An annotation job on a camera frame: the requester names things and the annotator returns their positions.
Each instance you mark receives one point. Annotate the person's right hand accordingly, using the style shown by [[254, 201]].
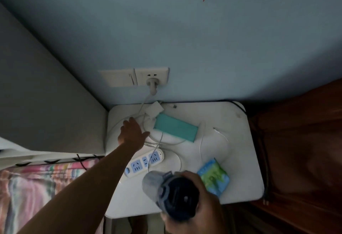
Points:
[[208, 212]]

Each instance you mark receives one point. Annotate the person's left hand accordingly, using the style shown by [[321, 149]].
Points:
[[132, 135]]

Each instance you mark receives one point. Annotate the person's left thumb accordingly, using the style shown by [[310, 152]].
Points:
[[145, 135]]

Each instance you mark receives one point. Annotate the person's right fingers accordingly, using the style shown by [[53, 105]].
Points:
[[193, 177]]

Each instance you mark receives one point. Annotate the dark blue water bottle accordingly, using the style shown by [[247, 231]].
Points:
[[176, 196]]

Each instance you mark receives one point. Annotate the person's left forearm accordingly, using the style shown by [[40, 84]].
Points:
[[80, 188]]

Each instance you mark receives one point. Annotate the blue green tissue packet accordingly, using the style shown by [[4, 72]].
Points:
[[214, 177]]

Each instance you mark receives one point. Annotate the white power strip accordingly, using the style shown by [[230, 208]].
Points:
[[144, 162]]

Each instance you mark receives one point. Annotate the white charger adapter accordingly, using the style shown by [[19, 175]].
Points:
[[154, 107]]

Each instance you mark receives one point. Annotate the teal power bank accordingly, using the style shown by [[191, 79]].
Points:
[[175, 127]]

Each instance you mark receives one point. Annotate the white bedside table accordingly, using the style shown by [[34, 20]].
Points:
[[240, 161]]

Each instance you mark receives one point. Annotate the white power plug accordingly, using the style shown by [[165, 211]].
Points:
[[152, 84]]

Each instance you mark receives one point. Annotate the brown wooden furniture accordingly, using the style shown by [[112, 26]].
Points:
[[302, 148]]

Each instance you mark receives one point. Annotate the colourful striped cloth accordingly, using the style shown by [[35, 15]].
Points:
[[26, 191]]

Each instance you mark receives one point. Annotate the white wall socket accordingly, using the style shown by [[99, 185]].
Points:
[[152, 75]]

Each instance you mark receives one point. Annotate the white wall switch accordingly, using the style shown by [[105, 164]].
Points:
[[119, 77]]

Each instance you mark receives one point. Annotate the white bed rail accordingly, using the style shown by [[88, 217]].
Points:
[[32, 155]]

